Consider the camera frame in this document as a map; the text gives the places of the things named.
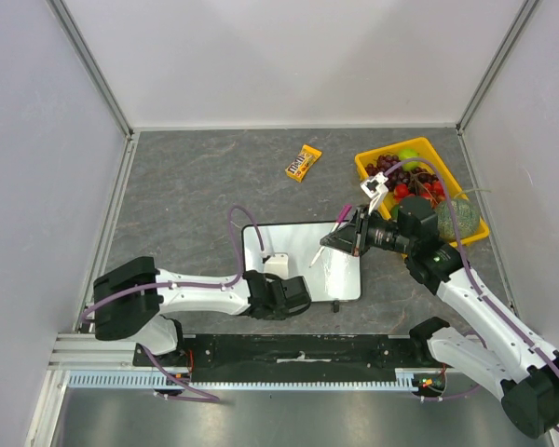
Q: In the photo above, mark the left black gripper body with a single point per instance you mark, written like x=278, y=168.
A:
x=279, y=314

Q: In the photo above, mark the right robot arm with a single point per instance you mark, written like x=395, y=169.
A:
x=517, y=366

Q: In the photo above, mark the aluminium frame post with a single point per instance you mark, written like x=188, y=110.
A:
x=68, y=24
x=509, y=41

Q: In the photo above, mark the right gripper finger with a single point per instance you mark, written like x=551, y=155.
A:
x=346, y=245
x=347, y=228

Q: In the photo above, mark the slotted cable duct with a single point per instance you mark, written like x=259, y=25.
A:
x=151, y=380

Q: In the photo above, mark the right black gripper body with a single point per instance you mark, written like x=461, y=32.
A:
x=361, y=231

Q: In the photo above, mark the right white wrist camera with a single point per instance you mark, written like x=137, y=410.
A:
x=376, y=189

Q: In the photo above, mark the green netted melon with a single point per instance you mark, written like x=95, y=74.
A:
x=467, y=216

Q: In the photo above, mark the yellow candy packet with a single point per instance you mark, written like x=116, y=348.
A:
x=306, y=158

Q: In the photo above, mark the left aluminium frame post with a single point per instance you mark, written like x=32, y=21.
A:
x=68, y=24

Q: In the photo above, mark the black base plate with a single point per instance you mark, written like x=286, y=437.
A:
x=241, y=358

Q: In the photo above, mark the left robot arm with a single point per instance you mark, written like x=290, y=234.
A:
x=134, y=302

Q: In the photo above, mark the light green pear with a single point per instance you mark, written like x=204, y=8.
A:
x=409, y=158

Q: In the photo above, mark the dark green lime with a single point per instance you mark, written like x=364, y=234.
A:
x=394, y=212

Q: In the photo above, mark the white whiteboard black frame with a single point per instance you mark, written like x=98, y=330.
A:
x=334, y=277

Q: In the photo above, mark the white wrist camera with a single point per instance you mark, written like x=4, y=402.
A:
x=276, y=264
x=376, y=189

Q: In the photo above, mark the right aluminium frame post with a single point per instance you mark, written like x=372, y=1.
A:
x=509, y=41

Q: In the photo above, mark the pink whiteboard marker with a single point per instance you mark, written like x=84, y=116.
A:
x=341, y=217

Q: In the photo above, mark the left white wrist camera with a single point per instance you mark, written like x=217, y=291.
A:
x=276, y=264

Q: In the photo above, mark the purple grape bunch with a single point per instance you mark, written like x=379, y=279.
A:
x=398, y=176

